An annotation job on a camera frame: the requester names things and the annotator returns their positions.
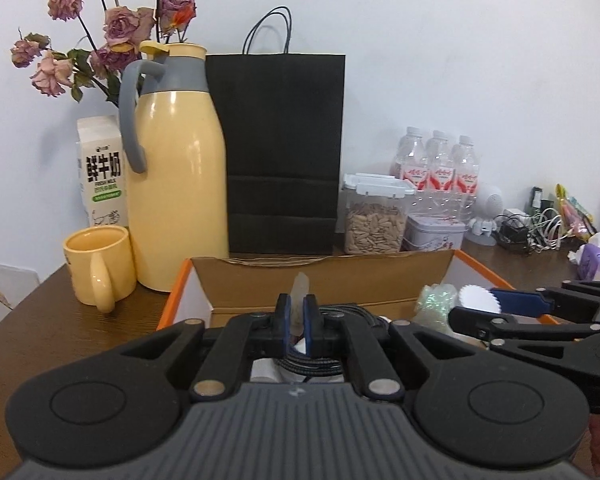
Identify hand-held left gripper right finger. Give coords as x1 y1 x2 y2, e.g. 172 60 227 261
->
302 294 481 403

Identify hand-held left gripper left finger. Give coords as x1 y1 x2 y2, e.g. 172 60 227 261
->
122 292 293 403

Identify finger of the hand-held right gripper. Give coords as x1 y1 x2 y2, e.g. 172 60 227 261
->
490 281 600 318
449 306 600 357

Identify white ridged bottle cap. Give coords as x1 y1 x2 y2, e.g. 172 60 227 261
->
455 284 503 317

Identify black braided cable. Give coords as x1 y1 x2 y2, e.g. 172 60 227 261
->
272 302 391 378

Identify red orange cardboard box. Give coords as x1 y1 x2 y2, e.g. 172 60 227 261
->
156 249 581 333

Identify purple tissue pack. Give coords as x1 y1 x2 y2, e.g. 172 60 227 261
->
567 242 600 283

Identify white robot figurine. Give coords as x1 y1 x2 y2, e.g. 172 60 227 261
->
467 185 506 247

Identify grey metal tin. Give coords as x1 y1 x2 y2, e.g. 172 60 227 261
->
402 212 468 252

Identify colourful snack packet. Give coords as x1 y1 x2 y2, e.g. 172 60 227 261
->
555 184 598 241

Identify clear seed container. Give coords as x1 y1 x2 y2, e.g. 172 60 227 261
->
342 172 416 256

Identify black paper bag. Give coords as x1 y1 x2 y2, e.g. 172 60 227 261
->
205 6 346 256

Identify yellow thermos jug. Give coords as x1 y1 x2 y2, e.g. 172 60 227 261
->
118 42 230 293

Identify yellow mug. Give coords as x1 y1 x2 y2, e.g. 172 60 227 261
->
62 225 138 313

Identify white milk carton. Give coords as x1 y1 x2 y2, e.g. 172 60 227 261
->
76 115 131 228

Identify white printed booklet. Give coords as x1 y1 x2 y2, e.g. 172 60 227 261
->
0 259 41 338

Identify dried pink rose bouquet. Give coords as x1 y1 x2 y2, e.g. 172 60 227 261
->
10 0 198 108

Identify tangle of cables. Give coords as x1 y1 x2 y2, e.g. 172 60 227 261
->
495 186 566 253

